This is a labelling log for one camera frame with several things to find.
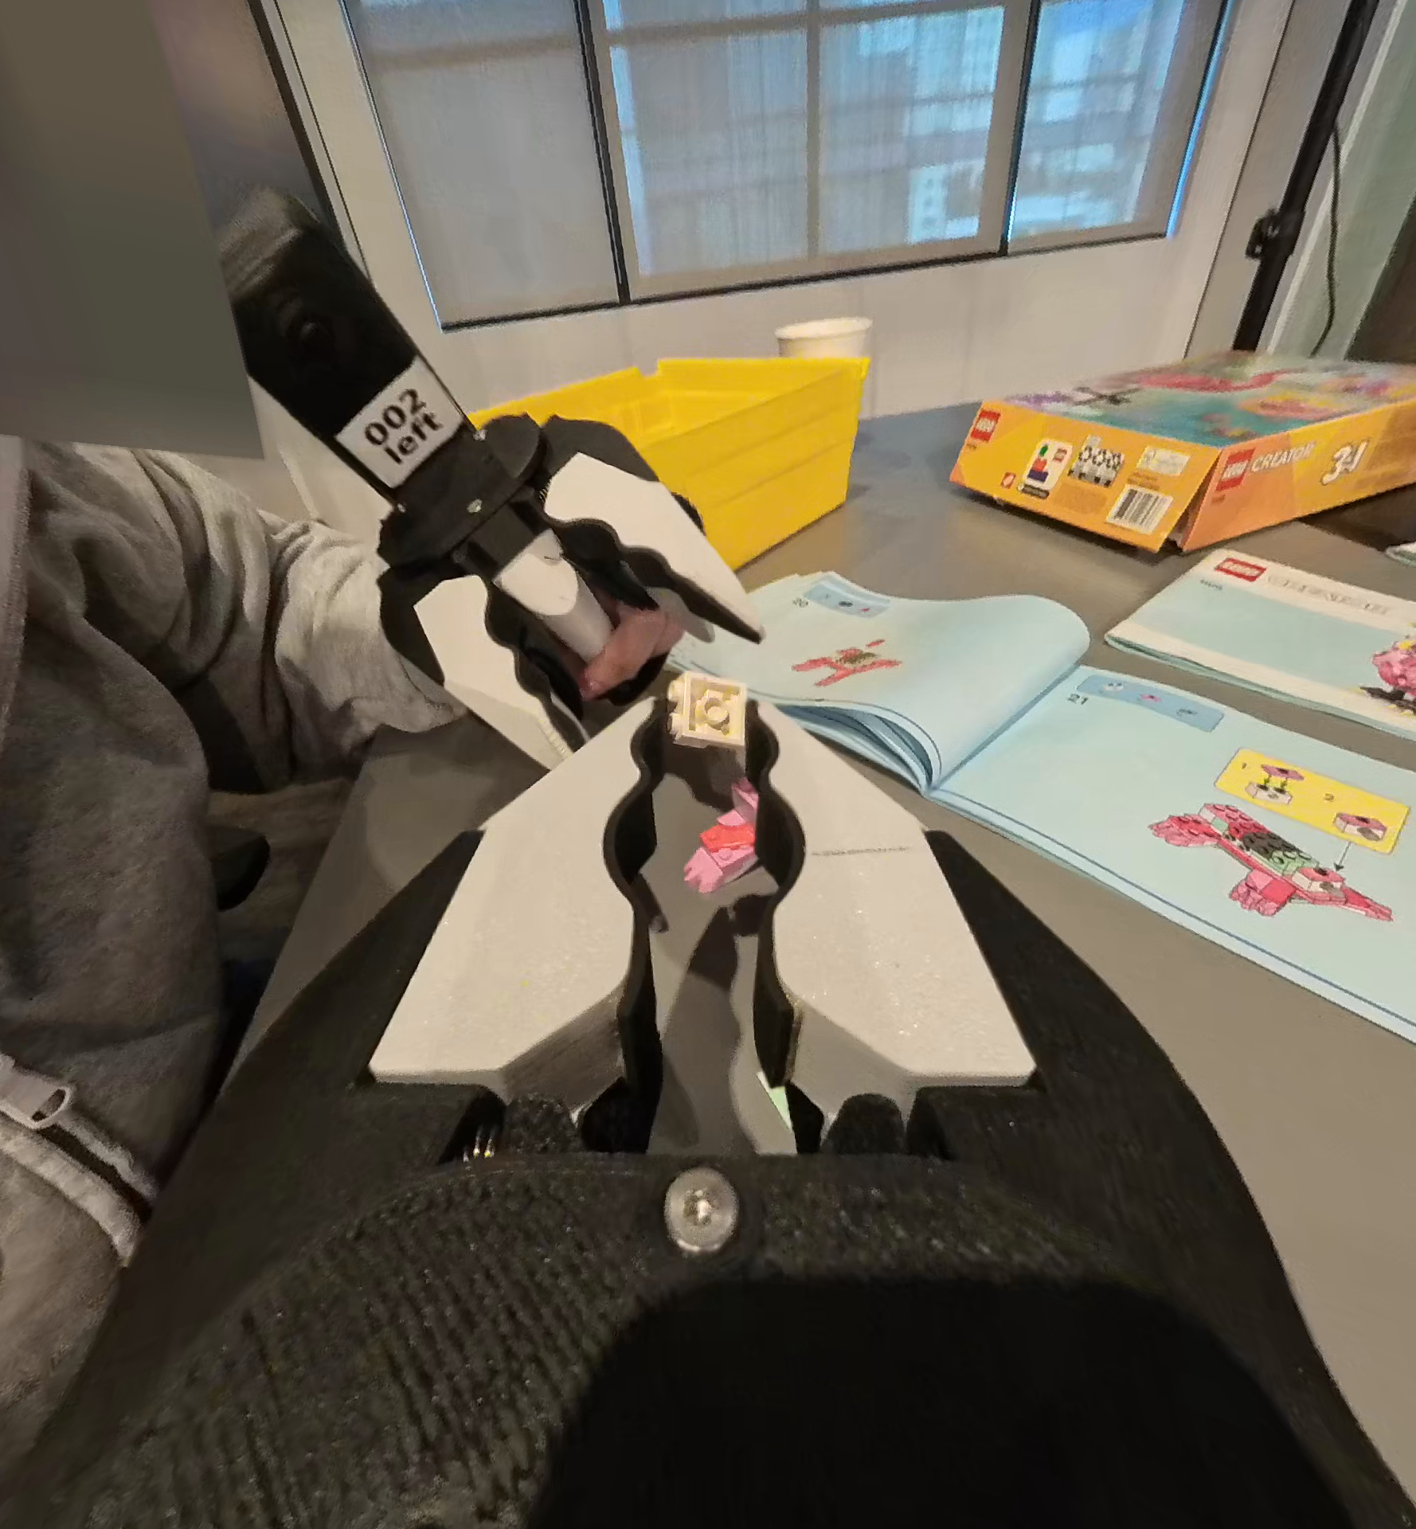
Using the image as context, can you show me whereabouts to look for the person's left hand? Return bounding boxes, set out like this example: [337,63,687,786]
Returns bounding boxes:
[578,610,675,705]

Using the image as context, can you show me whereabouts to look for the orange toy set box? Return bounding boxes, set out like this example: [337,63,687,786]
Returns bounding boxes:
[949,349,1416,555]

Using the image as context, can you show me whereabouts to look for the pink toy brick model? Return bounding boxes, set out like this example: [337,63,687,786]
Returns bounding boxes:
[682,777,770,896]

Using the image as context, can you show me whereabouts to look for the person's left forearm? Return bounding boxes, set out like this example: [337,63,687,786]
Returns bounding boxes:
[199,501,459,789]

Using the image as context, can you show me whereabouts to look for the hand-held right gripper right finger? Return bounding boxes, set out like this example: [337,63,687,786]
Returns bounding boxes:
[748,699,1039,1107]

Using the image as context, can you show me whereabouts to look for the window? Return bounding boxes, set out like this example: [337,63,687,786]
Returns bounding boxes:
[337,0,1235,329]

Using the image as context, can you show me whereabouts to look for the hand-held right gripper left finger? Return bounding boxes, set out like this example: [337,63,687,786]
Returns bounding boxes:
[369,699,673,1107]

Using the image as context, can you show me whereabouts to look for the closed light blue instruction booklet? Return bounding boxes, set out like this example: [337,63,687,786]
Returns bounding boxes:
[1103,549,1416,758]

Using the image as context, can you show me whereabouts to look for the black tripod stand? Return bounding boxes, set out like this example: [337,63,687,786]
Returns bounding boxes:
[1225,0,1383,354]

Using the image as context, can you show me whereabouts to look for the person's grey hoodie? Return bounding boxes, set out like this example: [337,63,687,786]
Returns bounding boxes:
[0,430,304,1388]

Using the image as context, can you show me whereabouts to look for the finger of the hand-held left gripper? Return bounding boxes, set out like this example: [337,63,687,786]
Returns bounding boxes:
[539,453,765,646]
[412,573,578,768]

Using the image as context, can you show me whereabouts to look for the white toy brick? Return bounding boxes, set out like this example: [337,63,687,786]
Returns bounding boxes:
[663,669,750,750]

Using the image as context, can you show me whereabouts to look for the yellow plastic bin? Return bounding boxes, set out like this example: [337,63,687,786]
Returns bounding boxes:
[468,354,870,573]

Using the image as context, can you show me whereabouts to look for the open light blue instruction booklet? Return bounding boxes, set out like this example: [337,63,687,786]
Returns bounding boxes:
[668,573,1416,1070]

